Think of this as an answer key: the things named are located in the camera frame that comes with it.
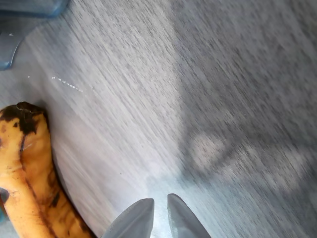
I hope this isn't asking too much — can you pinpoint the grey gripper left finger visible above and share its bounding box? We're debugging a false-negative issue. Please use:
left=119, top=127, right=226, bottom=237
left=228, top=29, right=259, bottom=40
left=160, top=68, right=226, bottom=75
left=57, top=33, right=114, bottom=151
left=101, top=197, right=155, bottom=238

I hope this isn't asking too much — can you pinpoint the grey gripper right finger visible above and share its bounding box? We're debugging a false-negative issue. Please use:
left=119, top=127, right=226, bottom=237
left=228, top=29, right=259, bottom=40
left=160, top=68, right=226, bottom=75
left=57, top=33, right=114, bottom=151
left=167, top=193, right=211, bottom=238

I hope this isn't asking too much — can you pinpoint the spotted yellow banana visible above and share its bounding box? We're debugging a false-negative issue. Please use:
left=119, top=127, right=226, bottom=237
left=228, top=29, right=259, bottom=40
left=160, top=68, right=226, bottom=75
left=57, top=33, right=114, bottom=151
left=0, top=101, right=96, bottom=238

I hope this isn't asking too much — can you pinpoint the clear blue plastic container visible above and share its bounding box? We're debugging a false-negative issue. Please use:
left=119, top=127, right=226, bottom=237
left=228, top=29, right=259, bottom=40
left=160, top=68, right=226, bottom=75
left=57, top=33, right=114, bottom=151
left=0, top=0, right=69, bottom=72

